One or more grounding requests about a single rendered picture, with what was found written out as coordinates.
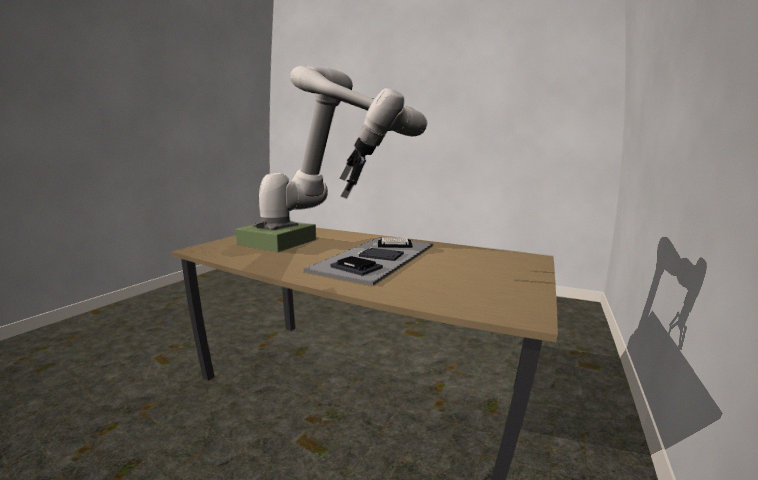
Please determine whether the black well plate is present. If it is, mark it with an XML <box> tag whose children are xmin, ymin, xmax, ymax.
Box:
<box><xmin>337</xmin><ymin>256</ymin><xmax>376</xmax><ymax>270</ymax></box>

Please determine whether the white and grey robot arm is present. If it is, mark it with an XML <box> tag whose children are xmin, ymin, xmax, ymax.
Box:
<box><xmin>253</xmin><ymin>66</ymin><xmax>427</xmax><ymax>231</ymax></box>

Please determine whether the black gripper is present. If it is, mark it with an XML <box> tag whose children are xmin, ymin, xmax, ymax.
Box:
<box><xmin>339</xmin><ymin>138</ymin><xmax>376</xmax><ymax>199</ymax></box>

